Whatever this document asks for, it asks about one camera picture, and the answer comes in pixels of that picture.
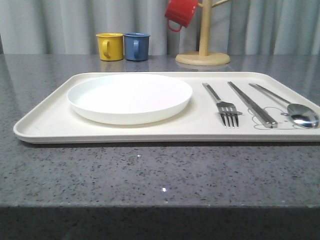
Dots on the white round plate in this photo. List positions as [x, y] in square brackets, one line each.
[129, 98]

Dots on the silver metal fork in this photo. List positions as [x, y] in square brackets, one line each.
[227, 111]

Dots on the silver metal chopstick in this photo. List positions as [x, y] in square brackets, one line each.
[250, 107]
[256, 107]

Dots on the silver metal spoon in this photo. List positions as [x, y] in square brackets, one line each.
[300, 114]

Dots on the wooden mug tree stand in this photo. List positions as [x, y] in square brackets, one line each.
[204, 57]

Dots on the blue enamel mug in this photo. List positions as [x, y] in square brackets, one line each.
[136, 46]

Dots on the yellow enamel mug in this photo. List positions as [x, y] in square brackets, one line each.
[110, 46]

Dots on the cream rabbit serving tray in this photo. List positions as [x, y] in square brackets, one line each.
[53, 121]

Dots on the red enamel mug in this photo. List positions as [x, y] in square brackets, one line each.
[180, 12]

